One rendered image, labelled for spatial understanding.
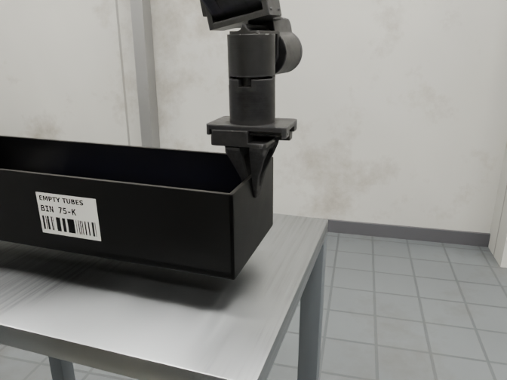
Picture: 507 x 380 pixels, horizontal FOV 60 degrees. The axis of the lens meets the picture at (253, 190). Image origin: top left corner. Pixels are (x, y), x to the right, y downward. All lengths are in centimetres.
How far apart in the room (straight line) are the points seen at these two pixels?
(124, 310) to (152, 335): 7
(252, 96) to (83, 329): 33
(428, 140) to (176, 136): 152
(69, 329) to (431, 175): 237
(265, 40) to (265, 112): 8
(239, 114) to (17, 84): 298
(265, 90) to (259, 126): 4
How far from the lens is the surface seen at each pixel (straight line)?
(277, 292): 60
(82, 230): 63
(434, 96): 263
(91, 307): 60
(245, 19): 53
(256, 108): 53
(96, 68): 307
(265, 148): 53
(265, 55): 53
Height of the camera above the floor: 111
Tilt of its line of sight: 18 degrees down
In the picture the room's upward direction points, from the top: straight up
